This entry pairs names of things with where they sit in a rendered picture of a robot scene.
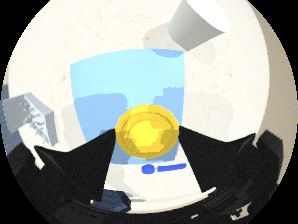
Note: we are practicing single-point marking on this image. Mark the yellow plate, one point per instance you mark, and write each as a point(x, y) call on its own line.
point(147, 131)

